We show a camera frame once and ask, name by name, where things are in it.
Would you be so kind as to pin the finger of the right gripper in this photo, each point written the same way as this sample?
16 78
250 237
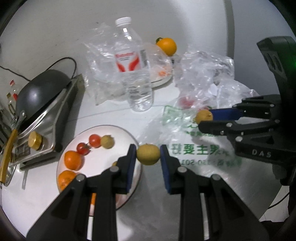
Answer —
226 114
229 129

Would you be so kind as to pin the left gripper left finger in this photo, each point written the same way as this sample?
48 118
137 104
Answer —
67 216

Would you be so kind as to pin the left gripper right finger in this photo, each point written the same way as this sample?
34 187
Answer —
229 218

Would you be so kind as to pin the mandarin orange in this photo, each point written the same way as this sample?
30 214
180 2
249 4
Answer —
65 178
73 160
93 199

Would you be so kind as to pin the red cherry tomato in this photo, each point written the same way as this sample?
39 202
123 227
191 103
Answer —
83 149
95 140

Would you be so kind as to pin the printed plastic fruit bag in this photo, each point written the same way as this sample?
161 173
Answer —
203 153

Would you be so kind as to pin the red tomato in bag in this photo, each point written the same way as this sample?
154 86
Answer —
185 102

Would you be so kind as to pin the crumpled clear plastic bag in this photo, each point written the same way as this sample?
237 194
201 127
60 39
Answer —
208 79

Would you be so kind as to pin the white round plate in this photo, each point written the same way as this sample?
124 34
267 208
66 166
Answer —
99 159

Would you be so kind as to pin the small plate with peels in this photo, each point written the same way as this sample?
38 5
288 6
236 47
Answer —
160 72

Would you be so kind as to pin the silver induction cooker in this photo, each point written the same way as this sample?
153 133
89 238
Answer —
50 125

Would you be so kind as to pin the large orange with leaf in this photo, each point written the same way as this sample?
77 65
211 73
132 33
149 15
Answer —
168 45

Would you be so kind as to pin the clear plastic water bottle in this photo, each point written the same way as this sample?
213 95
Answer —
132 64

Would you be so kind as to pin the black wok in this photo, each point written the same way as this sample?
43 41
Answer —
32 100

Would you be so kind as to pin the red label sauce bottle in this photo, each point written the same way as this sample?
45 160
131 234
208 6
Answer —
14 90

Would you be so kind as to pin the dark oil bottle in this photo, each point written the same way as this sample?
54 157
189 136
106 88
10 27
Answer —
10 103

